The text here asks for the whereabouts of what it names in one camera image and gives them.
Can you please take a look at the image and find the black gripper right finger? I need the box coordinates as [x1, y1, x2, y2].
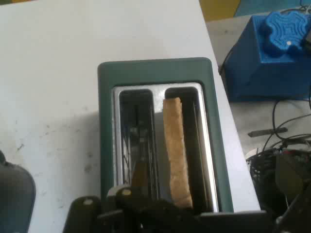
[272, 191, 311, 233]

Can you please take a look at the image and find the tangled black cable bundle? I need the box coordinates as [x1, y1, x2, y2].
[245, 140, 311, 219]

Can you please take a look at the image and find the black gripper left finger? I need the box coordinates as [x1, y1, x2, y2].
[62, 184, 198, 233]

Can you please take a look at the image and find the dark green two-slot toaster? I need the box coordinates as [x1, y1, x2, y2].
[97, 57, 268, 220]

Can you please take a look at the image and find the thin black loose cable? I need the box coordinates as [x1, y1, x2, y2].
[263, 99, 311, 151]

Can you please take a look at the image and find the flat grey metal strip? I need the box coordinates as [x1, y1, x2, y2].
[247, 127, 289, 138]

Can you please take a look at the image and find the black coffee machine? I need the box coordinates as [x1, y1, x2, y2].
[0, 150, 36, 233]

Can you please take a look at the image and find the toasted bread slice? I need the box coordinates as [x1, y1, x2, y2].
[162, 97, 194, 209]

